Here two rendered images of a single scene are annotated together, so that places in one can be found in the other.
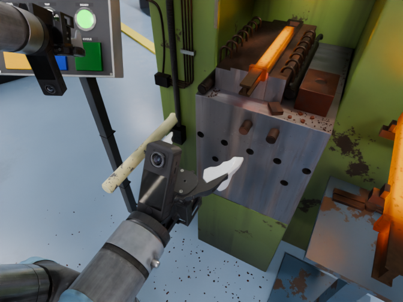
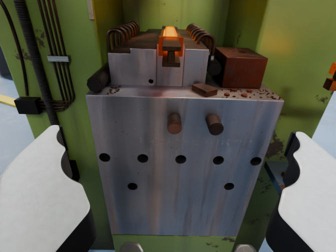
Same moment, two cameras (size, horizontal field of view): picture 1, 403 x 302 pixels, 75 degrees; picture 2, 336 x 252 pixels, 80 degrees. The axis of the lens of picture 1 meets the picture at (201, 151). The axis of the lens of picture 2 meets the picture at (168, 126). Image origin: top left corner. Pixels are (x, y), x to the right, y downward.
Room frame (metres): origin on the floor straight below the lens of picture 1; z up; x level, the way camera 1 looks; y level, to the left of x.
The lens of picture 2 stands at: (0.27, 0.05, 1.06)
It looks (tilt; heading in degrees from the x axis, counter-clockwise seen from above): 30 degrees down; 332
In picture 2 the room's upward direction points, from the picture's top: 2 degrees clockwise
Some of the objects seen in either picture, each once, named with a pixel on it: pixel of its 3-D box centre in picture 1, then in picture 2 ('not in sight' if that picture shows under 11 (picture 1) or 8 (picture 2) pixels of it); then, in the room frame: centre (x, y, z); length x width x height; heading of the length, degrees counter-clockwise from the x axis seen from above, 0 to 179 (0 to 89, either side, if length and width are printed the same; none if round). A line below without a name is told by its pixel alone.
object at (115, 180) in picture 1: (145, 148); not in sight; (0.72, 0.22, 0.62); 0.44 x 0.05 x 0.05; 153
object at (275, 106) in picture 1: (275, 108); (204, 89); (0.57, -0.20, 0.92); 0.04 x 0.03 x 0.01; 4
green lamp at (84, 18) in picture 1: (85, 19); not in sight; (0.74, 0.31, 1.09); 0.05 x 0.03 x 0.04; 63
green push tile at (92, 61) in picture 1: (89, 56); not in sight; (0.70, 0.31, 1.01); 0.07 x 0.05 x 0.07; 88
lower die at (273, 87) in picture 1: (270, 53); (161, 48); (0.83, -0.22, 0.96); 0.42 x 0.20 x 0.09; 153
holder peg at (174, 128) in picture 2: (245, 127); (174, 123); (0.56, -0.12, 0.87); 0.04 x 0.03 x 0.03; 153
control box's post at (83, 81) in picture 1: (110, 144); not in sight; (0.83, 0.40, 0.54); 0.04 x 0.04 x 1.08; 63
